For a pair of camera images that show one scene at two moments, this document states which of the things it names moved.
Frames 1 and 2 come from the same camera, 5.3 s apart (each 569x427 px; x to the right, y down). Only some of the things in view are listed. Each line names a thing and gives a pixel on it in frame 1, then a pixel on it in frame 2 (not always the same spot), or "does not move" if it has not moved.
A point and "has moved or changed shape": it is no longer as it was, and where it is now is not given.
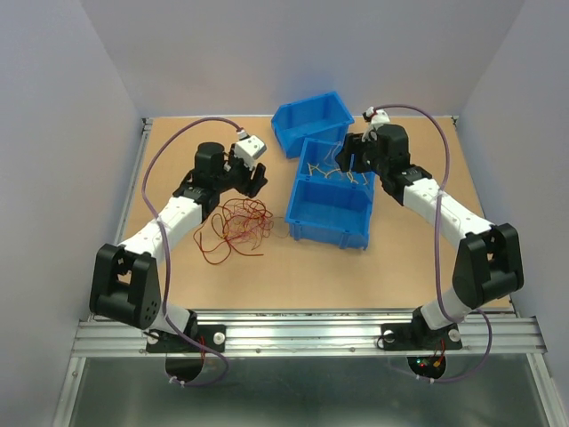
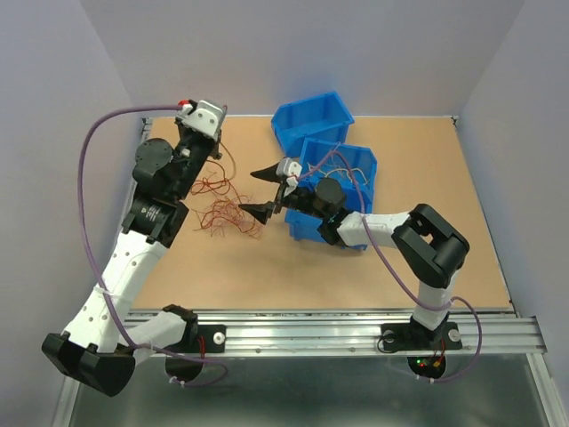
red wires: (238, 228) has moved or changed shape
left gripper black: (249, 187) → (183, 130)
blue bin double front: (330, 205) does not move
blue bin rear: (322, 116) does not move
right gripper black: (356, 140) → (260, 211)
